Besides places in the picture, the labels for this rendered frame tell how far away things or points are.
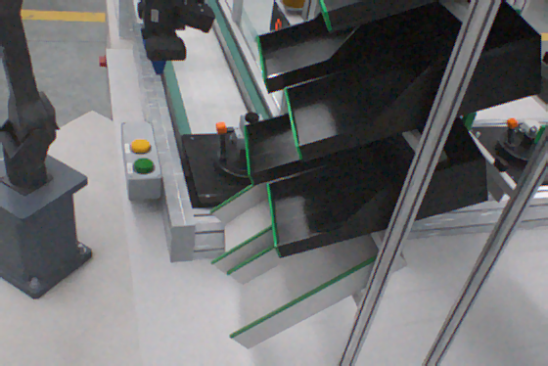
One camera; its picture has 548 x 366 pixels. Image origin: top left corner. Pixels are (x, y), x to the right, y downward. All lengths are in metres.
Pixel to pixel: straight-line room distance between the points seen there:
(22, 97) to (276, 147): 0.40
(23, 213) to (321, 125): 0.53
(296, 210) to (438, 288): 0.54
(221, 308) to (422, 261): 0.47
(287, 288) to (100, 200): 0.56
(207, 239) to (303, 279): 0.32
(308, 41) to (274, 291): 0.39
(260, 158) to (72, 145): 0.69
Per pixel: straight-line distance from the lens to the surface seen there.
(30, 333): 1.12
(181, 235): 1.15
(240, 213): 1.09
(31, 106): 0.99
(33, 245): 1.10
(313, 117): 0.73
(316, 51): 0.85
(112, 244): 1.24
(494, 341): 1.26
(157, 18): 0.99
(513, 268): 1.43
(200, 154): 1.30
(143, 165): 1.25
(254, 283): 0.98
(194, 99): 1.59
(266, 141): 0.96
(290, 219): 0.82
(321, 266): 0.91
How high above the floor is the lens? 1.74
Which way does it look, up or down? 38 degrees down
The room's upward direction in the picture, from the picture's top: 12 degrees clockwise
